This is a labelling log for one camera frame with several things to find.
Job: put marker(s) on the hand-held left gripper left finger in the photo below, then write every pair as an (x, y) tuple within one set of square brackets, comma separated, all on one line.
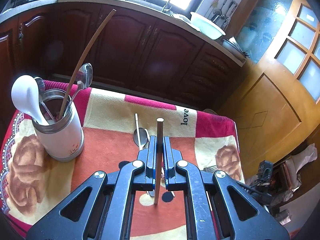
[(152, 152)]

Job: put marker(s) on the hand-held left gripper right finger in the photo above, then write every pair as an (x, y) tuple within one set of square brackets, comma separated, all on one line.
[(167, 155)]

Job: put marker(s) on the wooden chopstick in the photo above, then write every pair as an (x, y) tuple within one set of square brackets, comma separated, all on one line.
[(160, 130), (87, 50), (172, 194)]

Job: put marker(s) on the silver fork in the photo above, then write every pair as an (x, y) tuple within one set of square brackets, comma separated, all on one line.
[(210, 169)]

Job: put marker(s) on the white insulated jar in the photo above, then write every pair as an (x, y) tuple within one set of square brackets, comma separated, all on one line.
[(62, 140)]

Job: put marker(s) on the white ceramic spoon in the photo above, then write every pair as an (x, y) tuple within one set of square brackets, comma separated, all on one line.
[(25, 92)]

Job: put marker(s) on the metal bowl with utensils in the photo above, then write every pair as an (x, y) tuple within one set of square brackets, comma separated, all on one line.
[(233, 46)]

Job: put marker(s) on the printed red orange blanket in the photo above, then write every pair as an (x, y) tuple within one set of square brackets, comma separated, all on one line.
[(112, 142)]

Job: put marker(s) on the dark wooden kitchen cabinets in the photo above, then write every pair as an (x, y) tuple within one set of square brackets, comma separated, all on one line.
[(125, 55)]

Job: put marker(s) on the wooden door with frosted glass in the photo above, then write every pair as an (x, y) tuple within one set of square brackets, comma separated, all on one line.
[(275, 92)]

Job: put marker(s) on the white plastic basin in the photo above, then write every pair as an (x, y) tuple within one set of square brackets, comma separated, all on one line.
[(208, 26)]

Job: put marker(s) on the crumpled plastic bag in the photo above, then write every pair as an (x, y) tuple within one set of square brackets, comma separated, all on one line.
[(303, 160)]

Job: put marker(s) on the hanging metal skimmer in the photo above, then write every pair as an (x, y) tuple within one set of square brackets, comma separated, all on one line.
[(226, 21)]

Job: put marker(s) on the hanging metal ladle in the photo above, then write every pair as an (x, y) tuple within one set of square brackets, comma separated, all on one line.
[(217, 13)]

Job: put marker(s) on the stone kitchen countertop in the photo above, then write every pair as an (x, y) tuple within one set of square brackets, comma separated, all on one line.
[(82, 0)]

